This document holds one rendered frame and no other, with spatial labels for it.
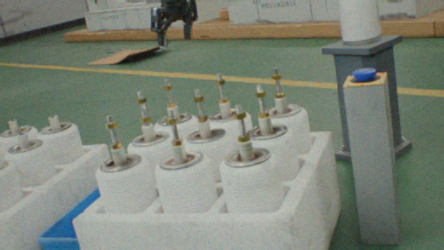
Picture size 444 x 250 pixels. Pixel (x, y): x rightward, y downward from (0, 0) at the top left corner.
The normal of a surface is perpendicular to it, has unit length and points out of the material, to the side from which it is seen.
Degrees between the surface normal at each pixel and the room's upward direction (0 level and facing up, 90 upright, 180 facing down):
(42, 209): 90
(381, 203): 90
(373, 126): 90
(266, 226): 90
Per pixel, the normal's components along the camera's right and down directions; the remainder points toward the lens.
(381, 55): 0.65, 0.11
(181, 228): -0.33, 0.34
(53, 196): 0.94, -0.07
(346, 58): -0.74, 0.32
